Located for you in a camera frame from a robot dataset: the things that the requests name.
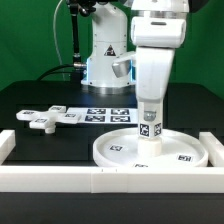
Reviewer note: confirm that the white right fence bar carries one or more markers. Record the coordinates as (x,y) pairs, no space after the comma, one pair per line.
(214,148)

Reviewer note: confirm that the white front fence bar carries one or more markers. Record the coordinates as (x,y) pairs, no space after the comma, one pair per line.
(110,180)

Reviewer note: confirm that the white left fence bar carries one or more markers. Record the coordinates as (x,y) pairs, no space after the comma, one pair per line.
(7,144)

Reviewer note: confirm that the white round table top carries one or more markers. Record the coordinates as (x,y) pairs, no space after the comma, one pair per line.
(124,148)

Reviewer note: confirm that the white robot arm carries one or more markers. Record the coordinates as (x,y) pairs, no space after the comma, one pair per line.
(139,35)

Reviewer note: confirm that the white cross-shaped table base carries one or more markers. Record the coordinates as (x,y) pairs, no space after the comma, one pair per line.
(47,120)

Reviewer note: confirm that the white fence bar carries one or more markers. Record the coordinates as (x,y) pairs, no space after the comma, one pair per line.
(214,148)
(7,144)
(110,180)

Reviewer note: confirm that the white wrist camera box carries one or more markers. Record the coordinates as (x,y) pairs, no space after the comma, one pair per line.
(122,65)

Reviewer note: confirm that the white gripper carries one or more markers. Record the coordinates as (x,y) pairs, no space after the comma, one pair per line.
(153,67)

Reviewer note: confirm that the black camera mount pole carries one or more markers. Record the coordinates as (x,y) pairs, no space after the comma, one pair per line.
(83,8)

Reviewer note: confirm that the white marker tag sheet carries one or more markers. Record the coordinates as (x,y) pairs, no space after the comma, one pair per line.
(105,115)

